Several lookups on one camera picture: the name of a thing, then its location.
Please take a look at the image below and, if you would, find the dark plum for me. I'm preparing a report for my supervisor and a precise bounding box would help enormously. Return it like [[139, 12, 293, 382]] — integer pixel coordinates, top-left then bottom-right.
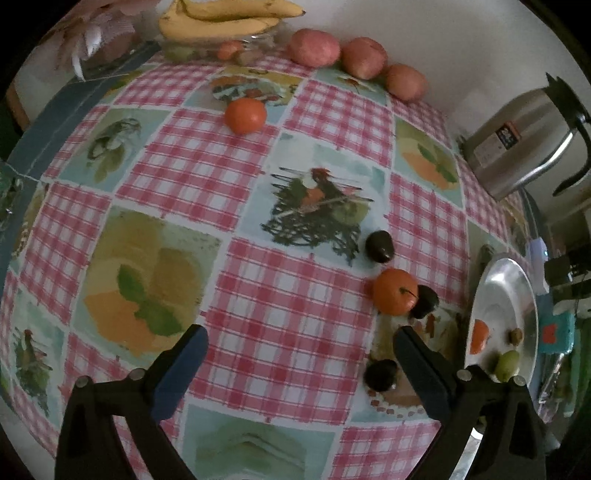
[[363, 359, 399, 392], [409, 285, 440, 320], [366, 230, 395, 265]]

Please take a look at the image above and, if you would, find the black power adapter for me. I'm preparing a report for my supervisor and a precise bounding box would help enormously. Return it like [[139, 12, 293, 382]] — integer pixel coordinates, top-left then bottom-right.
[[544, 251, 591, 294]]

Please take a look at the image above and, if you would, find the checked fruit-print tablecloth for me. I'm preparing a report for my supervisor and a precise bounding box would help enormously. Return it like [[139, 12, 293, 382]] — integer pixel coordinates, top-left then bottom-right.
[[0, 41, 555, 480]]

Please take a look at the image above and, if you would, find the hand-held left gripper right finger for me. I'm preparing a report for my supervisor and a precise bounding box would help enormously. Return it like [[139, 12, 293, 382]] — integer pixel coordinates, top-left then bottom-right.
[[392, 325, 550, 480]]

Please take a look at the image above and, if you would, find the yellow banana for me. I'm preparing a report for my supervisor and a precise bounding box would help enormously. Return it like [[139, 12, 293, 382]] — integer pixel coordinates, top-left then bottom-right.
[[158, 16, 281, 42], [178, 0, 305, 20]]

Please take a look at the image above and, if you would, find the red apple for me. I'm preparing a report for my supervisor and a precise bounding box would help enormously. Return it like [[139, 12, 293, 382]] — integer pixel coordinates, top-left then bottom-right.
[[385, 64, 428, 102], [288, 28, 341, 68], [341, 37, 389, 79]]

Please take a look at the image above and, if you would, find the teal plastic box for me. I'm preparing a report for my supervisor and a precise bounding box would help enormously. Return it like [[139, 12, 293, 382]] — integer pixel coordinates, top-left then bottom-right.
[[538, 309, 577, 356]]

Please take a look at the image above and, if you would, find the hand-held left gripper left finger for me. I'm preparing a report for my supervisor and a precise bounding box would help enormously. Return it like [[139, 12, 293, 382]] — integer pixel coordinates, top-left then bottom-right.
[[54, 324, 209, 480]]

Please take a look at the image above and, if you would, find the stainless steel thermos jug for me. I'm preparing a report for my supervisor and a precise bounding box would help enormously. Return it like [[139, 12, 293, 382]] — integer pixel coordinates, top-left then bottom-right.
[[462, 71, 591, 201]]

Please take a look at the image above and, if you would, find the brown wooden chair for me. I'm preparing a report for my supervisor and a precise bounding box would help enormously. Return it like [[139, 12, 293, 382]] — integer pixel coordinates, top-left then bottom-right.
[[7, 78, 33, 130]]

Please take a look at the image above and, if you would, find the round metal plate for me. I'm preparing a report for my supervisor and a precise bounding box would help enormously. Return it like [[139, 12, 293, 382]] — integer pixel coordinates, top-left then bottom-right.
[[462, 257, 540, 467]]

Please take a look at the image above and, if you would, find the green guava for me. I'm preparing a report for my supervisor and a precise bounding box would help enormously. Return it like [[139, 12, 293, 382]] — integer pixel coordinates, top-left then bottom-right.
[[495, 350, 522, 383]]

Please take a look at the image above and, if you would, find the orange tangerine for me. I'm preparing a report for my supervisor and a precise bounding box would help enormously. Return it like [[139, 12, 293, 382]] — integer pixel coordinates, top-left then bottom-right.
[[468, 319, 490, 355], [224, 97, 267, 136], [372, 268, 419, 317]]

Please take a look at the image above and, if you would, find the tiny orange fruit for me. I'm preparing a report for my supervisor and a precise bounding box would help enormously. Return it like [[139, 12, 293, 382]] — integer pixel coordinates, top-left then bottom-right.
[[217, 40, 245, 61]]

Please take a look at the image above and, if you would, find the clear glass bowl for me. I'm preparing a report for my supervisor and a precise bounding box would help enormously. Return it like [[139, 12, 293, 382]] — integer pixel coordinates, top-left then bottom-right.
[[161, 23, 282, 64]]

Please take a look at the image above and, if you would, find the white power strip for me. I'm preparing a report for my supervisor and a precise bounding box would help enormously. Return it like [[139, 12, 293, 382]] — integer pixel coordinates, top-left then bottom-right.
[[526, 237, 550, 296]]

